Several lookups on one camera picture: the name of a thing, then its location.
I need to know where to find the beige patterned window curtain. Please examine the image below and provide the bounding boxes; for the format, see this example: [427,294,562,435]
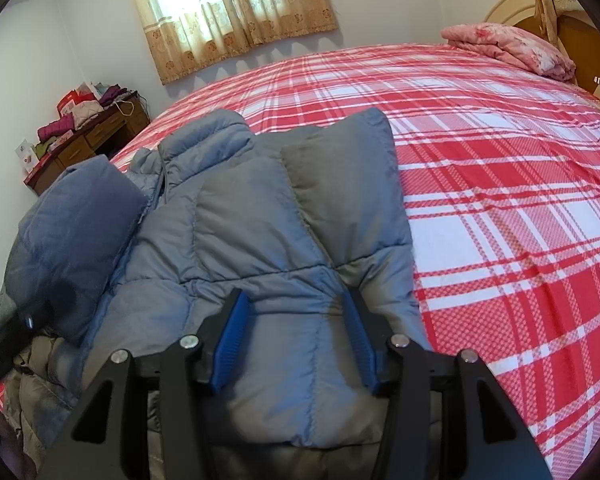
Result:
[524,0,588,43]
[121,0,340,86]

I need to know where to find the wooden bed headboard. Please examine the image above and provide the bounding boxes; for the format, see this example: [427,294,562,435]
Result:
[485,0,600,111]

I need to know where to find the magenta folded clothes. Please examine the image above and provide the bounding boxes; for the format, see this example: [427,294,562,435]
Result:
[37,115,77,143]

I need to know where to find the red gift box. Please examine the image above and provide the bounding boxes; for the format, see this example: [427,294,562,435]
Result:
[56,82,98,117]

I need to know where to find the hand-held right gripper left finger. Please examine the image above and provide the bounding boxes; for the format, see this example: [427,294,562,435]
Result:
[37,287,253,480]

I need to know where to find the red plaid bed sheet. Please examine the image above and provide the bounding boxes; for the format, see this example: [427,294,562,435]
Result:
[0,42,600,476]

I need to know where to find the grey-blue puffer jacket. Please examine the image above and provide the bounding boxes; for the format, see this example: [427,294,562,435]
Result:
[0,107,433,480]

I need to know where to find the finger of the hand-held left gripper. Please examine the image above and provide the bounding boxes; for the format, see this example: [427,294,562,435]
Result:
[0,300,51,361]

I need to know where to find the white card with red print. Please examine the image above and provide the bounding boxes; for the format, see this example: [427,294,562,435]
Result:
[14,139,39,177]

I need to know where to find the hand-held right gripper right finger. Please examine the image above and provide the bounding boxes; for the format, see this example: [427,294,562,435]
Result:
[340,287,553,480]

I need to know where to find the purple folded clothes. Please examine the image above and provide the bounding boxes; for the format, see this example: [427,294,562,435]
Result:
[97,84,129,109]

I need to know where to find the brown wooden desk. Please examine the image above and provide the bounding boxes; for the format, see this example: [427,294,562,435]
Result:
[24,94,152,197]

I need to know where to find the pink floral folded quilt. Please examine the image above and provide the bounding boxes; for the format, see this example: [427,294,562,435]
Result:
[441,23,577,81]

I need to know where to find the pink quilted cloth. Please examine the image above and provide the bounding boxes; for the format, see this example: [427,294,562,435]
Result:
[72,100,104,129]

